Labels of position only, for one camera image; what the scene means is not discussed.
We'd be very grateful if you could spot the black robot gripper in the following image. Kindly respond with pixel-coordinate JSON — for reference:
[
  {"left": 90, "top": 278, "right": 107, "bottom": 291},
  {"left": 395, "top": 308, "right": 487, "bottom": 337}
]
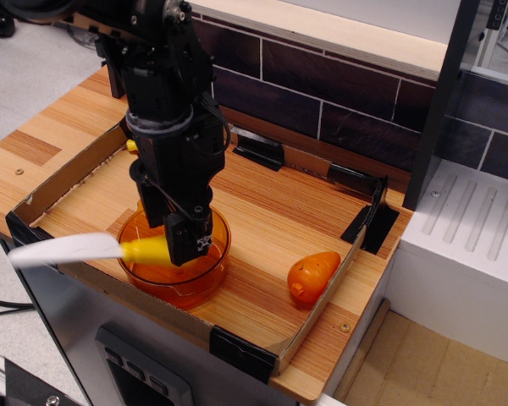
[{"left": 126, "top": 113, "right": 225, "bottom": 266}]

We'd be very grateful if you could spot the yellow handled white toy knife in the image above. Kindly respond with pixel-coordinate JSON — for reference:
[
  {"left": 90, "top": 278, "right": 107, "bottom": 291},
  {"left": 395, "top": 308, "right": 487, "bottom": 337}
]
[{"left": 8, "top": 233, "right": 172, "bottom": 267}]

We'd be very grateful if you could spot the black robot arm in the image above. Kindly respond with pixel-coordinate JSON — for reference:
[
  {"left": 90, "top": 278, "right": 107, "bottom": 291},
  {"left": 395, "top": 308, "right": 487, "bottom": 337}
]
[{"left": 0, "top": 1, "right": 230, "bottom": 266}]

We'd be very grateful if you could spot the orange transparent plastic pot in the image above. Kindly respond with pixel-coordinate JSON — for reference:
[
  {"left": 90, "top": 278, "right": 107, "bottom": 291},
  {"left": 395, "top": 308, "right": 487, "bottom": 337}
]
[{"left": 119, "top": 210, "right": 231, "bottom": 309}]

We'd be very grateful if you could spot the cardboard fence with black tape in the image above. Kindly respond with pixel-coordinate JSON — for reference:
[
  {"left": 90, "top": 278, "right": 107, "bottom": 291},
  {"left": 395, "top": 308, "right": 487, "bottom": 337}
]
[{"left": 5, "top": 90, "right": 400, "bottom": 386}]

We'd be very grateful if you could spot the yellow toy banana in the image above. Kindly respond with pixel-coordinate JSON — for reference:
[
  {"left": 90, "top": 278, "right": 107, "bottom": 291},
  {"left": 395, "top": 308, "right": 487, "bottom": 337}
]
[{"left": 125, "top": 140, "right": 138, "bottom": 153}]

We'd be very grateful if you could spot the orange toy carrot with face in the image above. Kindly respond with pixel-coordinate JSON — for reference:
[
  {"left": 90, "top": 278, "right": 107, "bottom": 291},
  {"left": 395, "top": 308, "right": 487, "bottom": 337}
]
[{"left": 287, "top": 251, "right": 341, "bottom": 304}]

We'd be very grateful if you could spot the grey toy oven panel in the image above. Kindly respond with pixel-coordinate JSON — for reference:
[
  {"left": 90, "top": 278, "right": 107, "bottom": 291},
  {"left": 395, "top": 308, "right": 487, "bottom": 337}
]
[{"left": 96, "top": 326, "right": 195, "bottom": 405}]

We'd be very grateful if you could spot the white toy sink drainboard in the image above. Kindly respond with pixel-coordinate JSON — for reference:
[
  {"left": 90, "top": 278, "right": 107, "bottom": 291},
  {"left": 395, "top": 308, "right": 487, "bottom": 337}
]
[{"left": 385, "top": 161, "right": 508, "bottom": 362}]

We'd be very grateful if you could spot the black floor cable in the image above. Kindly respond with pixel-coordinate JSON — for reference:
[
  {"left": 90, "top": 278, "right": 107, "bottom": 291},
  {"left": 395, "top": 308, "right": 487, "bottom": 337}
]
[{"left": 0, "top": 297, "right": 36, "bottom": 318}]

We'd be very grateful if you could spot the black vertical post left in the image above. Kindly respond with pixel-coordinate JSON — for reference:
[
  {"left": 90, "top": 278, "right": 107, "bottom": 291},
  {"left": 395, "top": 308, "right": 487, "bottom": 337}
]
[{"left": 96, "top": 34, "right": 125, "bottom": 99}]

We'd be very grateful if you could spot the dark grey vertical post right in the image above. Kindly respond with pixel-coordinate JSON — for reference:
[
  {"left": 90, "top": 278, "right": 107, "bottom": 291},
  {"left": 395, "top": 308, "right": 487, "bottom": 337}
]
[{"left": 403, "top": 1, "right": 479, "bottom": 211}]

